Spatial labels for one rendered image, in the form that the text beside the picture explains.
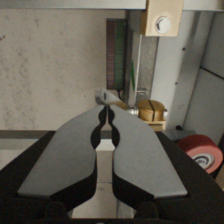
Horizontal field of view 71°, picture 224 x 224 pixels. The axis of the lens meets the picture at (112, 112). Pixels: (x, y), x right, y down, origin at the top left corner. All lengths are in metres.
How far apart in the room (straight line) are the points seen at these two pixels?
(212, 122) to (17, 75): 1.21
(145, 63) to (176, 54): 0.13
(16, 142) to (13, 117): 1.16
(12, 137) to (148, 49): 0.36
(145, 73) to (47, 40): 0.86
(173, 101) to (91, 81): 0.73
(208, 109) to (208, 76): 0.09
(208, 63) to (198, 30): 0.10
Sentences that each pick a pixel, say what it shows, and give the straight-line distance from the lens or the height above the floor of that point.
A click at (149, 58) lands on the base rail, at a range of 0.42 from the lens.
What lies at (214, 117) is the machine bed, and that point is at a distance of 0.50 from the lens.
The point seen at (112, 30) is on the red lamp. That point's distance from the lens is 0.40.
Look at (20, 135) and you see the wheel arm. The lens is 0.37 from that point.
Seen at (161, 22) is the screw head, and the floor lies 0.86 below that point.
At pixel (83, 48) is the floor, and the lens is 1.13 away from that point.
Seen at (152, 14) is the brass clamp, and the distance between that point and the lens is 0.27.
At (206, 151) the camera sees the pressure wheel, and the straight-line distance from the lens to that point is 0.32.
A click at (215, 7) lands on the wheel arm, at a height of 0.84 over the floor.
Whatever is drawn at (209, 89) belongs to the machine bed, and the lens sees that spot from 0.52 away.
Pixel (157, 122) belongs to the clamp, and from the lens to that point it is 0.29.
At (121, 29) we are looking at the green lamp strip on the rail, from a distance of 0.40.
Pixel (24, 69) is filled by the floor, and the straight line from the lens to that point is 1.29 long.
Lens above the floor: 1.11
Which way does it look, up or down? 60 degrees down
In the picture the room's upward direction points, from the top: 179 degrees clockwise
